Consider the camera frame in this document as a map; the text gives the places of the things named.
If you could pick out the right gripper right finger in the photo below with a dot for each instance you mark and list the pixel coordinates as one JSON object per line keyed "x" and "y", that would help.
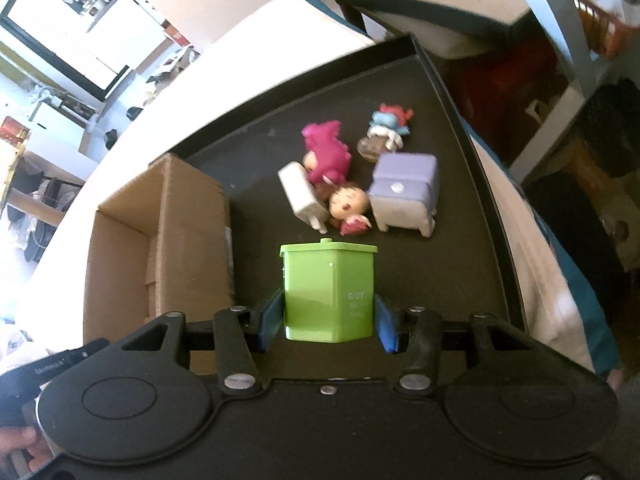
{"x": 385, "y": 323}

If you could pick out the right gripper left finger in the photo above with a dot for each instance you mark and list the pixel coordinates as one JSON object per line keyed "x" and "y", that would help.
{"x": 271, "y": 316}

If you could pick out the green toy trash bin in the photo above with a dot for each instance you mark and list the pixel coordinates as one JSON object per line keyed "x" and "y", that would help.
{"x": 328, "y": 291}

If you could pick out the white power adapter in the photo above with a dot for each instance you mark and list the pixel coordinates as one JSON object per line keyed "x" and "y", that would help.
{"x": 302, "y": 198}

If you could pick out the red-dress girl figurine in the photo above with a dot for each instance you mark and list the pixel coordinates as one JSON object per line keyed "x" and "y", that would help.
{"x": 348, "y": 207}

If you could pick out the purple grey toy armchair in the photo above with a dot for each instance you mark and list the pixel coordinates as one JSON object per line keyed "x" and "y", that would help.
{"x": 404, "y": 192}

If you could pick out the magenta dinosaur figurine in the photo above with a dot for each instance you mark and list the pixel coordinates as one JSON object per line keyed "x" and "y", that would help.
{"x": 327, "y": 159}

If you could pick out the blue red figurine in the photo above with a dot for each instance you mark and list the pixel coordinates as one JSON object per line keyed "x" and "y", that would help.
{"x": 388, "y": 127}

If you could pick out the person's left hand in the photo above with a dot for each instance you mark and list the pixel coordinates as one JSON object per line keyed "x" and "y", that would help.
{"x": 13, "y": 439}

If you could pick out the black tray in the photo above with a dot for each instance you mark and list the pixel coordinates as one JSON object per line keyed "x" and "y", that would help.
{"x": 464, "y": 267}

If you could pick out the cardboard box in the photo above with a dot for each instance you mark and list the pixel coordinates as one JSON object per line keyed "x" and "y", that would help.
{"x": 160, "y": 243}

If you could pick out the dark side table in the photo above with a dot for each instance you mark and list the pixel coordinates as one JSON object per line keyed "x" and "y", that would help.
{"x": 451, "y": 29}

